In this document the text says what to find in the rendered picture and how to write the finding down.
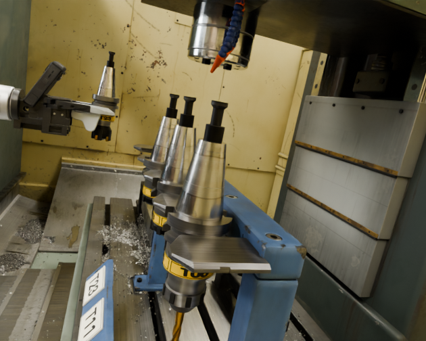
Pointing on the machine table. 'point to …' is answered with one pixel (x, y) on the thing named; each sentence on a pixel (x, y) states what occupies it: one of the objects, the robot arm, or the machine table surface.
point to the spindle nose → (208, 36)
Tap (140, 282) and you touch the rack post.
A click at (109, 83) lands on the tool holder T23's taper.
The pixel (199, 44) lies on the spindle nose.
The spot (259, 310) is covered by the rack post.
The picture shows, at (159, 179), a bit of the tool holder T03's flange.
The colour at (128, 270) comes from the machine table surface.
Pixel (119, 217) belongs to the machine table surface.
